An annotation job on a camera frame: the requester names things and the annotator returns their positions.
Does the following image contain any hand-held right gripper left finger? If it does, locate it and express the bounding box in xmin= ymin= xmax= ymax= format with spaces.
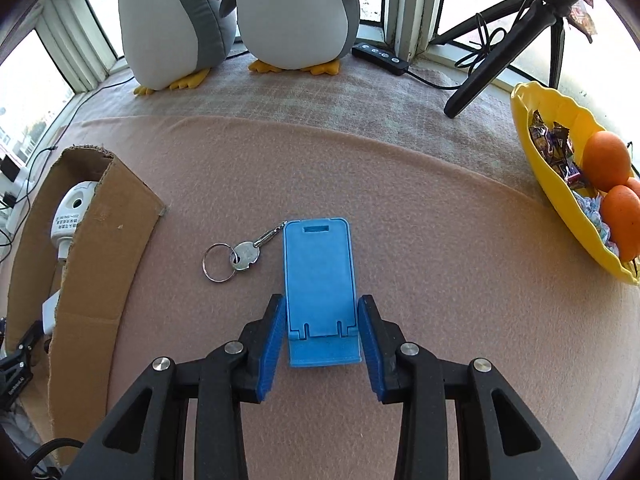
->
xmin=62 ymin=294 xmax=287 ymax=480

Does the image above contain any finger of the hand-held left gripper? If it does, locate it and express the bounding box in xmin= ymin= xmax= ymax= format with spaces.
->
xmin=16 ymin=320 xmax=43 ymax=361

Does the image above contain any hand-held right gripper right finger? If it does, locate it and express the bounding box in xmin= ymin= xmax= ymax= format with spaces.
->
xmin=357 ymin=294 xmax=581 ymax=480

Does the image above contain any blue phone stand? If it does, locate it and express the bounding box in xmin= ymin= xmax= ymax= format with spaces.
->
xmin=282 ymin=217 xmax=362 ymax=368

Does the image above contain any cardboard box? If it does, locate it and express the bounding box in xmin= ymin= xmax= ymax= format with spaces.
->
xmin=5 ymin=146 xmax=167 ymax=466

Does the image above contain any white plug-in mosquito heater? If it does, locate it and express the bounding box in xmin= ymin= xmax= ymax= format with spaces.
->
xmin=51 ymin=181 xmax=98 ymax=263

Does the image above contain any white power strip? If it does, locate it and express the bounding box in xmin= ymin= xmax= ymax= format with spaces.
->
xmin=0 ymin=157 xmax=32 ymax=213

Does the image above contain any grey checked cloth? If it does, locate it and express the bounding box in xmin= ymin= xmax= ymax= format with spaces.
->
xmin=65 ymin=55 xmax=551 ymax=201

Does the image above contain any yellow leaf-shaped bowl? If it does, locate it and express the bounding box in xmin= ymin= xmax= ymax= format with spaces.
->
xmin=510 ymin=81 xmax=640 ymax=286

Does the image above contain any pile of wrapped candies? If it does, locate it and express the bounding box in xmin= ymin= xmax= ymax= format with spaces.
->
xmin=529 ymin=111 xmax=621 ymax=256

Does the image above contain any black inline control box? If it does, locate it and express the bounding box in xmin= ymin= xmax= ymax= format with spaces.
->
xmin=351 ymin=42 xmax=410 ymax=77

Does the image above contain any black tripod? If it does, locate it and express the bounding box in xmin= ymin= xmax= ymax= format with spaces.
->
xmin=430 ymin=0 xmax=596 ymax=120

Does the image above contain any small penguin plush toy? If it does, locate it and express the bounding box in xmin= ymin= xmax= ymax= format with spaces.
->
xmin=234 ymin=0 xmax=388 ymax=77

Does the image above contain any large penguin plush toy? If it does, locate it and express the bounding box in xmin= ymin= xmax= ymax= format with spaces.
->
xmin=112 ymin=0 xmax=238 ymax=96

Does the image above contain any silver key with ring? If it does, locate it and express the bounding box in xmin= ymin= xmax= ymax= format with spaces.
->
xmin=202 ymin=221 xmax=288 ymax=283

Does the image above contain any long black cable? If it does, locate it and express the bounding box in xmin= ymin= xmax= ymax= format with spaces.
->
xmin=27 ymin=76 xmax=136 ymax=183

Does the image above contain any black ring light cable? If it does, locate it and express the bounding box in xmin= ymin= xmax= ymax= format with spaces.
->
xmin=405 ymin=0 xmax=546 ymax=92

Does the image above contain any white window frame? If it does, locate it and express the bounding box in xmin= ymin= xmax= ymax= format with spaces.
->
xmin=0 ymin=0 xmax=640 ymax=181

